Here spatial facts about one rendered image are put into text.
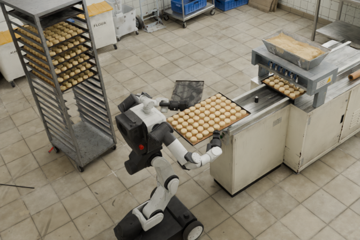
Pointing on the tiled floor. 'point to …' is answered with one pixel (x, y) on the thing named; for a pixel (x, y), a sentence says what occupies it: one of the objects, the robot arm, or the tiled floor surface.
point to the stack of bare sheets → (188, 91)
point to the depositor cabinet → (321, 118)
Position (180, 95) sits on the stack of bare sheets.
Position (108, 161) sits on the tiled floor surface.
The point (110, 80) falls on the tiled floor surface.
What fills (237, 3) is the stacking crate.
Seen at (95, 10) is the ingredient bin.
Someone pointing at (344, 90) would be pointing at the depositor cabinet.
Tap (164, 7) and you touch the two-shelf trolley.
